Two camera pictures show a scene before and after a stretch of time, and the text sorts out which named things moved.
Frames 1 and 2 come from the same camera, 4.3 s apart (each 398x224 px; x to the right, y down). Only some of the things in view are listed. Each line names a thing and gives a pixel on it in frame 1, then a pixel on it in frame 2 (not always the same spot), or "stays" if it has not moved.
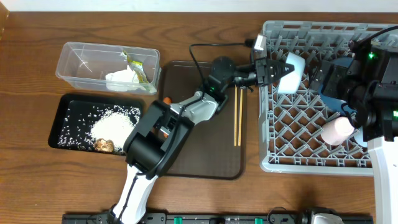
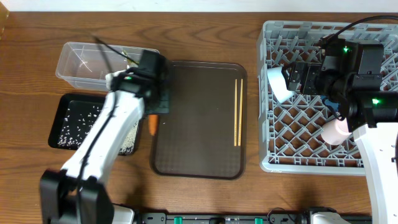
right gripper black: x=335 y=74 → x=310 y=71
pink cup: x=334 y=132 stays
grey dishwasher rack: x=290 y=140 stays
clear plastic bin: x=110 y=68 stays
